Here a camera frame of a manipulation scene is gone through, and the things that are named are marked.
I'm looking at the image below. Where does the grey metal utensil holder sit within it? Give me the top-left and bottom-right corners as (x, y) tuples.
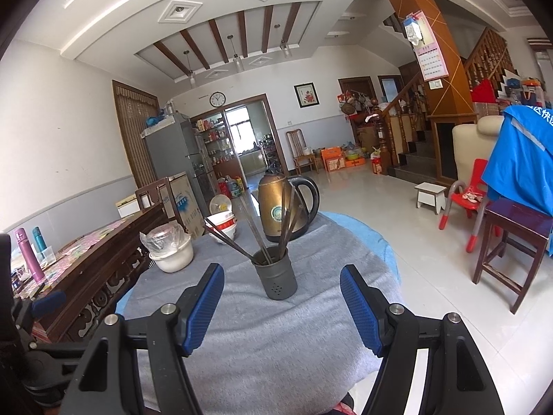
(252, 246), (299, 301)

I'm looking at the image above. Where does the red plastic chair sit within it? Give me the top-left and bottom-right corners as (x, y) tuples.
(438, 158), (491, 253)

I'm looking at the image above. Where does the grey tablecloth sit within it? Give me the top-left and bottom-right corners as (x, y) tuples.
(123, 212), (404, 412)

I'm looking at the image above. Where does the shelf of bottles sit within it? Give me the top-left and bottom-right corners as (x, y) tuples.
(192, 117), (236, 166)

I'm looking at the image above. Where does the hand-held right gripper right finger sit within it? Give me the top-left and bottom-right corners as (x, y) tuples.
(339, 265), (506, 415)

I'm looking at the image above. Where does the framed wall picture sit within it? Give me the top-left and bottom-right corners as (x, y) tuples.
(294, 83), (319, 109)

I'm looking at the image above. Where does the grey refrigerator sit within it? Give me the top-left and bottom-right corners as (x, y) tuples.
(142, 114), (217, 213)

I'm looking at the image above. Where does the dark carved wooden sideboard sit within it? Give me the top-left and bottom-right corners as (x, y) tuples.
(13, 214), (169, 343)

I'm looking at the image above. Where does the dark wooden chair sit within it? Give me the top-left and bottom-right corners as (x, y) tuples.
(135, 177), (178, 225)

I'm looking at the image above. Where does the light wooden dining chair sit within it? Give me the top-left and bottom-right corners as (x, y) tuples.
(286, 130), (319, 176)

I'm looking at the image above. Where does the pink thermos bottle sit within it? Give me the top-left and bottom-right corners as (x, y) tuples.
(14, 228), (46, 282)

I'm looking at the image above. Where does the wooden staircase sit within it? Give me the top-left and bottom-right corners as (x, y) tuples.
(380, 26), (519, 178)

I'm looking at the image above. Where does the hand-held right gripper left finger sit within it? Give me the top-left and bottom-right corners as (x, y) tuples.
(60, 263), (226, 415)

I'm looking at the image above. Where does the blue tablecloth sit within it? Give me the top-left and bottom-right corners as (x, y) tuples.
(114, 211), (405, 314)

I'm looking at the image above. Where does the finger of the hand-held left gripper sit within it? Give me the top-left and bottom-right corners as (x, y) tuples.
(12, 290), (68, 340)
(21, 339), (87, 398)

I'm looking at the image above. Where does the golden electric kettle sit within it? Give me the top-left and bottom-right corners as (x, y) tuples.
(258, 168), (320, 243)

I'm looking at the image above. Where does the bundle of dark chopsticks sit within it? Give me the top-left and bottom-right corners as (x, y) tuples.
(203, 177), (306, 265)

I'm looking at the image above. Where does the white ceramic pot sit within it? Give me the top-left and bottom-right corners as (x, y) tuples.
(149, 236), (194, 274)

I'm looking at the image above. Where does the dark wooden stool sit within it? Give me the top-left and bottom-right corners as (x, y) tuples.
(472, 199), (552, 314)

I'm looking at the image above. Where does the bamboo door curtain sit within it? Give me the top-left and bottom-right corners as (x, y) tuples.
(112, 80), (161, 189)

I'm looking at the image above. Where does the blue garment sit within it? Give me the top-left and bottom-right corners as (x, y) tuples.
(481, 104), (553, 218)

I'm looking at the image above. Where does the small white stool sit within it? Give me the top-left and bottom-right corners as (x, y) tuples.
(414, 183), (447, 215)

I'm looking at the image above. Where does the cream armchair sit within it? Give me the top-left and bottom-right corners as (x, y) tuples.
(451, 115), (506, 182)

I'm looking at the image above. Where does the white chest freezer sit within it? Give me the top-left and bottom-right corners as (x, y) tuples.
(166, 172), (206, 241)

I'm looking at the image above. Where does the wall calendar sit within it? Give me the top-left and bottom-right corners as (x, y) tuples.
(412, 11), (449, 82)

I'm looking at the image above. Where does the floral table mat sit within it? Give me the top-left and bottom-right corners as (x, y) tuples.
(43, 218), (139, 277)

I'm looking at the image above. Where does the white storage box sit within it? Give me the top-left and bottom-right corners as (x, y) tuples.
(116, 196), (141, 219)

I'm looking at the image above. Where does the orange cardboard box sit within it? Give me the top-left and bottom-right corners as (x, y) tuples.
(322, 147), (346, 173)

